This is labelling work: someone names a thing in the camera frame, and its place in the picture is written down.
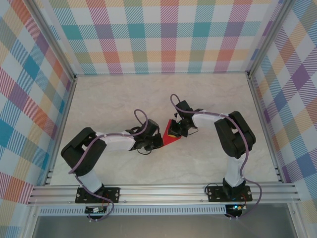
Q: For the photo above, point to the red paper sheet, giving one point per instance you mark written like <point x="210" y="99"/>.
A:
<point x="169" y="141"/>

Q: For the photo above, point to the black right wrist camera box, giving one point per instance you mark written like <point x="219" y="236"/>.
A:
<point x="184" y="107"/>

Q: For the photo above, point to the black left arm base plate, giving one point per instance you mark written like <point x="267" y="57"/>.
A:
<point x="112" y="194"/>

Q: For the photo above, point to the aluminium side rail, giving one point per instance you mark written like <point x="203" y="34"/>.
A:
<point x="265" y="129"/>
<point x="60" y="131"/>

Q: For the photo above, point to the aluminium frame post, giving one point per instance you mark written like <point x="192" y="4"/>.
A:
<point x="52" y="39"/>
<point x="272" y="37"/>

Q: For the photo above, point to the black controller board green light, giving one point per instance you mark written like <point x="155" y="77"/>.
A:
<point x="236" y="207"/>

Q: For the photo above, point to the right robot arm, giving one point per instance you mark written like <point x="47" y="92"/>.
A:
<point x="237" y="141"/>

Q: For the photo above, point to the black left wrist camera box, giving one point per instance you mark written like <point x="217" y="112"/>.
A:
<point x="151" y="127"/>

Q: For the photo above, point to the aluminium mounting rail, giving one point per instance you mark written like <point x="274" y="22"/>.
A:
<point x="161" y="194"/>

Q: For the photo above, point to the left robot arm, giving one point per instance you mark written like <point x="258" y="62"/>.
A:
<point x="84" y="153"/>

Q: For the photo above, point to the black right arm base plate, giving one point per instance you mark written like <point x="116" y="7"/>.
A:
<point x="215" y="194"/>

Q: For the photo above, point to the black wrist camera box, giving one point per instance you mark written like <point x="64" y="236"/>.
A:
<point x="151" y="127"/>
<point x="184" y="107"/>

